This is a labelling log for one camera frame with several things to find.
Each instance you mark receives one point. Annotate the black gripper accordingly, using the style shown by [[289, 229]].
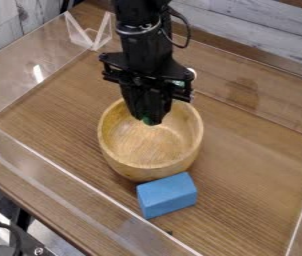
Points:
[[142, 63]]

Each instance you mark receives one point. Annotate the green whiteboard marker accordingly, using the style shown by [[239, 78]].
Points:
[[180, 87]]

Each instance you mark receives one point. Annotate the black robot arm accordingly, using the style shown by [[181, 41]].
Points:
[[145, 16]]

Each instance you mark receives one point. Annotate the brown wooden bowl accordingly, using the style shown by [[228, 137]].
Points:
[[144, 152]]

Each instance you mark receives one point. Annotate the blue rectangular block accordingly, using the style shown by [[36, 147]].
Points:
[[167, 195]]

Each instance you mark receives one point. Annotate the clear acrylic tray wall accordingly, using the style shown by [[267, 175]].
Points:
[[248, 171]]

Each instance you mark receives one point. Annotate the clear acrylic corner bracket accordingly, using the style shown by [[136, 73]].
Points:
[[88, 37]]

